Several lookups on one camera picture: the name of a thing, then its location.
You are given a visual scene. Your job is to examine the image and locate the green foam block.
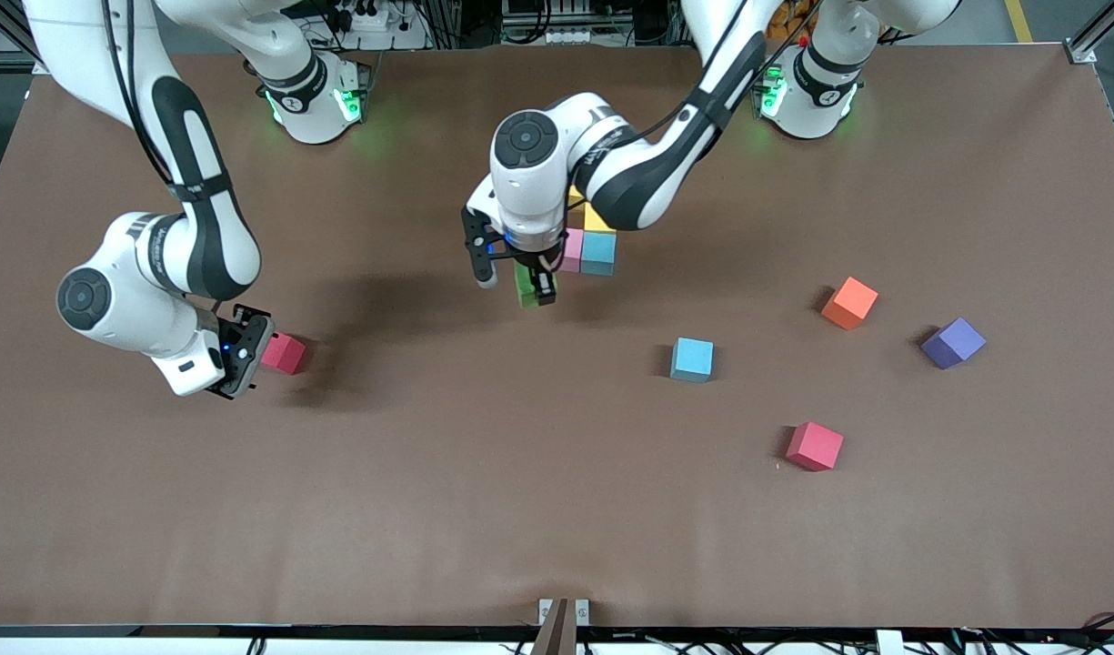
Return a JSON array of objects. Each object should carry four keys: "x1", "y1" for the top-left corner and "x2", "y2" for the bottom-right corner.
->
[{"x1": 515, "y1": 262, "x2": 557, "y2": 309}]

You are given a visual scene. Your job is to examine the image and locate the red foam block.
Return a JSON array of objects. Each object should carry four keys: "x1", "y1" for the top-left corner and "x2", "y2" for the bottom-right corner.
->
[
  {"x1": 260, "y1": 332, "x2": 307, "y2": 376},
  {"x1": 786, "y1": 421, "x2": 845, "y2": 472}
]

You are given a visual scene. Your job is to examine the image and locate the blue foam block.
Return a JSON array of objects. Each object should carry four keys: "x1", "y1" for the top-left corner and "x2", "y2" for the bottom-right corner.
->
[
  {"x1": 580, "y1": 232, "x2": 618, "y2": 277},
  {"x1": 670, "y1": 338, "x2": 715, "y2": 384}
]

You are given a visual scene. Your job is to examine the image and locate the white power strip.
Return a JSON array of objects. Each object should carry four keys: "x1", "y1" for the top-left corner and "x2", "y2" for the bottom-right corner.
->
[{"x1": 325, "y1": 0, "x2": 430, "y2": 51}]

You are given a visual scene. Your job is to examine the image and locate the orange foam block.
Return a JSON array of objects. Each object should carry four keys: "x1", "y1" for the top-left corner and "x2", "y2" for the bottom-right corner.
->
[{"x1": 821, "y1": 277, "x2": 879, "y2": 330}]

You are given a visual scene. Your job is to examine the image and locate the bag of orange fruit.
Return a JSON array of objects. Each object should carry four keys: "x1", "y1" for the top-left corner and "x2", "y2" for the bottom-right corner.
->
[{"x1": 764, "y1": 0, "x2": 821, "y2": 43}]

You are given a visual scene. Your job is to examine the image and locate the purple foam block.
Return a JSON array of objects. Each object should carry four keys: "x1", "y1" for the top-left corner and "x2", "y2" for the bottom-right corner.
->
[{"x1": 921, "y1": 317, "x2": 987, "y2": 370}]

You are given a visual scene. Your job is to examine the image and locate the equipment rack with cables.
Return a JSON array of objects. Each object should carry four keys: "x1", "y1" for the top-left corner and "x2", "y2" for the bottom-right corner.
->
[{"x1": 500, "y1": 0, "x2": 612, "y2": 46}]

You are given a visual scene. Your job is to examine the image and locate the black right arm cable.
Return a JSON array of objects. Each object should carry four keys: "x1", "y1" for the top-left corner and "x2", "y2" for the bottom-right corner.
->
[{"x1": 102, "y1": 0, "x2": 174, "y2": 183}]

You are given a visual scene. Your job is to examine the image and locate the metal table edge bracket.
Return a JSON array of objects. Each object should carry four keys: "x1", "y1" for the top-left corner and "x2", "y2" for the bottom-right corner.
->
[{"x1": 531, "y1": 598, "x2": 590, "y2": 655}]

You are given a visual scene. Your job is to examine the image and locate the aluminium frame profile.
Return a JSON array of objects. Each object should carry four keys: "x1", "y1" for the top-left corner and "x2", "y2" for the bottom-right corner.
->
[
  {"x1": 0, "y1": 0, "x2": 48, "y2": 76},
  {"x1": 1066, "y1": 0, "x2": 1114, "y2": 66}
]

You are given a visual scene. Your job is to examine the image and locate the bundle of floor cables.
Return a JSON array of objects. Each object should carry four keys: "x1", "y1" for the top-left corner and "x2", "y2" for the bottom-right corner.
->
[{"x1": 938, "y1": 614, "x2": 1114, "y2": 655}]

